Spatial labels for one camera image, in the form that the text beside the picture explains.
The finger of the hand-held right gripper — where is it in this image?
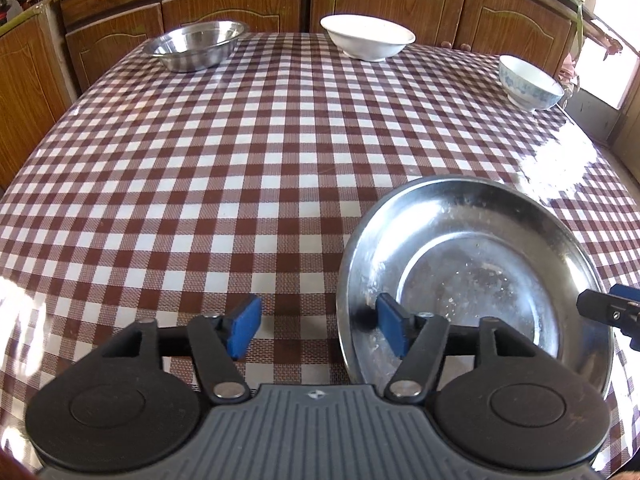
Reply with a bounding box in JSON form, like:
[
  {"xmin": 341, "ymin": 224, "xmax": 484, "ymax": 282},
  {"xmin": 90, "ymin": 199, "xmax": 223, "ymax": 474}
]
[
  {"xmin": 576, "ymin": 289, "xmax": 640, "ymax": 352},
  {"xmin": 610, "ymin": 284, "xmax": 640, "ymax": 306}
]

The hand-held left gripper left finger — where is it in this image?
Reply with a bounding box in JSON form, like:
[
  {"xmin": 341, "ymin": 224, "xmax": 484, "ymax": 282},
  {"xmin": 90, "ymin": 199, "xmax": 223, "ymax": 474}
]
[{"xmin": 102, "ymin": 294, "xmax": 263, "ymax": 403}]

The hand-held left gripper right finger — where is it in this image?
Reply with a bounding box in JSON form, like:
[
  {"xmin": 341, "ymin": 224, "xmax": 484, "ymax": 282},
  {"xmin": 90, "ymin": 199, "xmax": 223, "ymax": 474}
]
[{"xmin": 376, "ymin": 292, "xmax": 538, "ymax": 403}]

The large steel plate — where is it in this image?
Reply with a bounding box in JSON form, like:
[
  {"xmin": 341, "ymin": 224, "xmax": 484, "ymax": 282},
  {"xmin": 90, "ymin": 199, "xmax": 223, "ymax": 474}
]
[{"xmin": 337, "ymin": 175, "xmax": 616, "ymax": 401}]

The blue patterned white bowl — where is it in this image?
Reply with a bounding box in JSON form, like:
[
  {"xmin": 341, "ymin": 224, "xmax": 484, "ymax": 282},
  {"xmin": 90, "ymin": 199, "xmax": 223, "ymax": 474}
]
[{"xmin": 498, "ymin": 55, "xmax": 566, "ymax": 112}]

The steel bowl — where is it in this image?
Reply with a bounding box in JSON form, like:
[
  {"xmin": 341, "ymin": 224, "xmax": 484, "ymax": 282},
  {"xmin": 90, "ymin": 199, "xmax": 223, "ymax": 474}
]
[{"xmin": 143, "ymin": 20, "xmax": 250, "ymax": 73}]

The wide white bowl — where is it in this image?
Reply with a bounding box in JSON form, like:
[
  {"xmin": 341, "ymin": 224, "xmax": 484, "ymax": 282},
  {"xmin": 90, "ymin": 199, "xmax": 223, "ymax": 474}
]
[{"xmin": 320, "ymin": 14, "xmax": 417, "ymax": 63}]

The checkered tablecloth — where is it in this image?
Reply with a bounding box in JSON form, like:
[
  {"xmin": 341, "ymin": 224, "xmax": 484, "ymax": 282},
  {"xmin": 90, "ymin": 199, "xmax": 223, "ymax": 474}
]
[{"xmin": 0, "ymin": 30, "xmax": 640, "ymax": 480}]

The grey glazed door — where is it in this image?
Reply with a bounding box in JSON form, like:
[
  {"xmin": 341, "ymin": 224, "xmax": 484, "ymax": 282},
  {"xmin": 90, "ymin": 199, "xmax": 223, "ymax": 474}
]
[{"xmin": 565, "ymin": 0, "xmax": 640, "ymax": 161}]

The pink cloth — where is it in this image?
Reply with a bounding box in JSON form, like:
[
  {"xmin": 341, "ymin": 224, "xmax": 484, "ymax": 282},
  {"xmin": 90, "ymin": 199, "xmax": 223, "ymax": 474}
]
[{"xmin": 557, "ymin": 52, "xmax": 581, "ymax": 97}]

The green onion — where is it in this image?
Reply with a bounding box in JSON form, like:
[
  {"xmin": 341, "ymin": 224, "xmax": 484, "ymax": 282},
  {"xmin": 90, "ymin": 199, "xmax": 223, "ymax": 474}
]
[{"xmin": 545, "ymin": 0, "xmax": 592, "ymax": 52}]

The wooden drawer cabinet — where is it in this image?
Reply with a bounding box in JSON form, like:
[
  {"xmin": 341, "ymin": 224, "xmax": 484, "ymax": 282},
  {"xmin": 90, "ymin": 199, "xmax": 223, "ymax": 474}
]
[{"xmin": 55, "ymin": 0, "xmax": 312, "ymax": 92}]

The wooden single-door cabinet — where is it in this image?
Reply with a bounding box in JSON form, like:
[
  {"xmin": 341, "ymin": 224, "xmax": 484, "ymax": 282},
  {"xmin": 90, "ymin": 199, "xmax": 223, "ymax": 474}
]
[{"xmin": 0, "ymin": 2, "xmax": 77, "ymax": 192}]

